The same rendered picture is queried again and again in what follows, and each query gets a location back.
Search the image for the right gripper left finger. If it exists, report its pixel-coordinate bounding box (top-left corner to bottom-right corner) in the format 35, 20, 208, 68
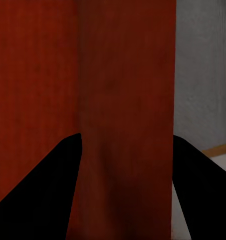
0, 133, 82, 240

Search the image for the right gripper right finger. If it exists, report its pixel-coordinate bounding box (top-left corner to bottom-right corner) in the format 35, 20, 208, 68
173, 135, 226, 240

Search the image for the storage box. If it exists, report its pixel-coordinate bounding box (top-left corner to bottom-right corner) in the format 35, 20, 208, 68
0, 0, 177, 240

